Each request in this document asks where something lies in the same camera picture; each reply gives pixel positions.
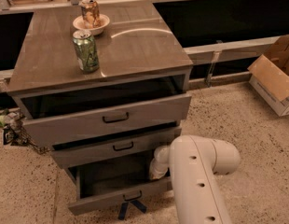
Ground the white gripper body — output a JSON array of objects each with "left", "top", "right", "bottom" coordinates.
[{"left": 149, "top": 159, "right": 169, "bottom": 180}]

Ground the grey bottom drawer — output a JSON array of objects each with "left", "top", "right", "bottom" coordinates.
[{"left": 69, "top": 150, "right": 172, "bottom": 215}]

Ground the grey drawer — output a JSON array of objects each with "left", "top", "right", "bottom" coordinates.
[
  {"left": 69, "top": 150, "right": 172, "bottom": 215},
  {"left": 23, "top": 93, "right": 191, "bottom": 147},
  {"left": 51, "top": 126, "right": 182, "bottom": 169}
]

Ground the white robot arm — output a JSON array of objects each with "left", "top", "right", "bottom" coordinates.
[{"left": 149, "top": 135, "right": 241, "bottom": 224}]

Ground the grey middle drawer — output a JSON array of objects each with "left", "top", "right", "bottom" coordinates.
[{"left": 51, "top": 126, "right": 182, "bottom": 169}]

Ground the grey drawer cabinet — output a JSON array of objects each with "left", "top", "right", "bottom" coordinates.
[{"left": 8, "top": 1, "right": 192, "bottom": 119}]

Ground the grey top drawer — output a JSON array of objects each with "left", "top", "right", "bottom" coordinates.
[{"left": 23, "top": 93, "right": 191, "bottom": 147}]

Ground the blue tape cross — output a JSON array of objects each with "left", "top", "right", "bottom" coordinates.
[{"left": 118, "top": 200, "right": 147, "bottom": 220}]

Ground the cardboard box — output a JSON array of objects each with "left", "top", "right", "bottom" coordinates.
[{"left": 248, "top": 35, "right": 289, "bottom": 117}]

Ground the green soda can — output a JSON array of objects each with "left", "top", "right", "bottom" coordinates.
[{"left": 73, "top": 30, "right": 99, "bottom": 73}]

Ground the white bowl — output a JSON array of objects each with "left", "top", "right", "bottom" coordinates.
[{"left": 73, "top": 14, "right": 110, "bottom": 35}]

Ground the orange crushed can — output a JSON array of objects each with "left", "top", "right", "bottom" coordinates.
[{"left": 81, "top": 0, "right": 101, "bottom": 29}]

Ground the metal window rail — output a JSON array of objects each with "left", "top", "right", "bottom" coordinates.
[{"left": 185, "top": 36, "right": 278, "bottom": 86}]

